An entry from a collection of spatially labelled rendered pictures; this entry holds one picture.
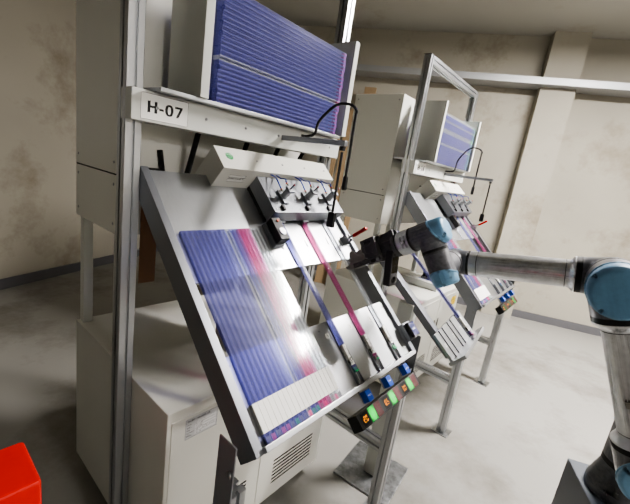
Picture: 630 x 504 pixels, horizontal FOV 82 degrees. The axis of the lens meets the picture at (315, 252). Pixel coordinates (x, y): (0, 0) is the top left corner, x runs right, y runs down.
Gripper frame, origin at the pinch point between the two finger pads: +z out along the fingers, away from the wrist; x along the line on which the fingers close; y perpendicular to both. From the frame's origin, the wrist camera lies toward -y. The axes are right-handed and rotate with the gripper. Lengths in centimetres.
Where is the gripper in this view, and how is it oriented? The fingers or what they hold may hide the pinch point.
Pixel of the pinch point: (351, 268)
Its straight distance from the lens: 124.6
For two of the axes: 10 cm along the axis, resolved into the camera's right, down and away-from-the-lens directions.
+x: -6.4, 0.8, -7.6
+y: -2.8, -9.5, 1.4
